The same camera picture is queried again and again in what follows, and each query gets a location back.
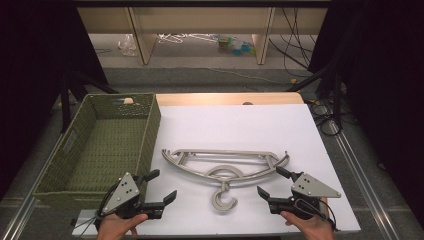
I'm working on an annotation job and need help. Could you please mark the right hand-held gripper cable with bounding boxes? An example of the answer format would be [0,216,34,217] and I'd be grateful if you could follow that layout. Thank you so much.
[293,197,340,232]

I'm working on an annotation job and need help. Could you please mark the light wooden table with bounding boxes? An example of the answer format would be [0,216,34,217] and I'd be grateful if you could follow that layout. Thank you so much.
[155,92,305,107]

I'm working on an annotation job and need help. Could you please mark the silver metal rail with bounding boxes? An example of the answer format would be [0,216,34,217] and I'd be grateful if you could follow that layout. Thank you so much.
[0,133,65,240]
[327,119,402,240]

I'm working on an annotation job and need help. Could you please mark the black metal stand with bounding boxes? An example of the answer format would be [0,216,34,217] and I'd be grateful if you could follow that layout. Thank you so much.
[59,68,120,134]
[285,62,345,132]

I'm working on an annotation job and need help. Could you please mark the hanging black cables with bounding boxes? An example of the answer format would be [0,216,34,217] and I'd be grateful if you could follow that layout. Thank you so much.
[267,6,318,72]

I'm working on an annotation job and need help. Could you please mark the person's right hand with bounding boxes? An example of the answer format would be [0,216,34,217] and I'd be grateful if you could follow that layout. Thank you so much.
[279,210,336,240]

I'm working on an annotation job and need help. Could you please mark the thin pale floor cable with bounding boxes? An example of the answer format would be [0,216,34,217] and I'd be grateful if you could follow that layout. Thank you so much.
[209,67,298,86]

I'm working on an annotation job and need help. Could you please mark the clear plastic bag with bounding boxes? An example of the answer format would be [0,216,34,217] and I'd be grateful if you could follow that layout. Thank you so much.
[116,33,139,57]

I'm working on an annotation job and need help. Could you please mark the beige wooden desk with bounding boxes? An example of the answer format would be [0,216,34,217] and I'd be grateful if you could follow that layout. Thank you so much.
[76,6,330,66]

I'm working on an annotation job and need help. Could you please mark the white table mat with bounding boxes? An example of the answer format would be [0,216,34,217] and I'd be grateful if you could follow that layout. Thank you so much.
[71,103,362,238]

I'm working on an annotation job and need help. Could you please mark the person's left hand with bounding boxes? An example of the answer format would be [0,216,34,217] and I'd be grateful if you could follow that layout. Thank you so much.
[96,212,149,240]

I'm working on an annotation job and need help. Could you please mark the green woven basket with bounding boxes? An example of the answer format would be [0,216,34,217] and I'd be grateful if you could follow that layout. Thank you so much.
[32,92,162,205]

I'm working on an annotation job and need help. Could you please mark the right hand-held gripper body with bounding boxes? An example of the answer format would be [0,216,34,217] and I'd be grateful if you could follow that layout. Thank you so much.
[267,172,342,221]

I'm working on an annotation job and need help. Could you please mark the pile of colourful toys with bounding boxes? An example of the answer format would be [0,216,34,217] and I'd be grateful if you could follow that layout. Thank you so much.
[216,35,257,57]

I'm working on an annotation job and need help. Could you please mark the dark curtain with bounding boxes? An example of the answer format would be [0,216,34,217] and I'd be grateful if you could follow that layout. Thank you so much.
[0,0,110,201]
[307,0,424,219]

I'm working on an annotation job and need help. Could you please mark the white wire hangers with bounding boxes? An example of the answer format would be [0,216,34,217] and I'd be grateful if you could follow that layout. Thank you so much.
[156,32,220,45]

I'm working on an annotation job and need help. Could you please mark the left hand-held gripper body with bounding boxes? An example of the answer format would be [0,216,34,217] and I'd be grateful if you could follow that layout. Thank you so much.
[99,171,165,220]

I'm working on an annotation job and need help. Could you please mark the left hand-held gripper cable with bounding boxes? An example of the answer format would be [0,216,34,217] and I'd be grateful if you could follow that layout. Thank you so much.
[70,185,118,235]

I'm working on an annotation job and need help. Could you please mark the hand-held gripper cable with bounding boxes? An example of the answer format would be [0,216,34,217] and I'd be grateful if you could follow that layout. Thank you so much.
[70,185,118,235]
[293,197,340,232]

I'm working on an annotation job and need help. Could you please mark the coiled black cable bundle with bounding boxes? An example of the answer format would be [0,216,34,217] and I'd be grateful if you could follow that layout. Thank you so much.
[307,97,352,138]

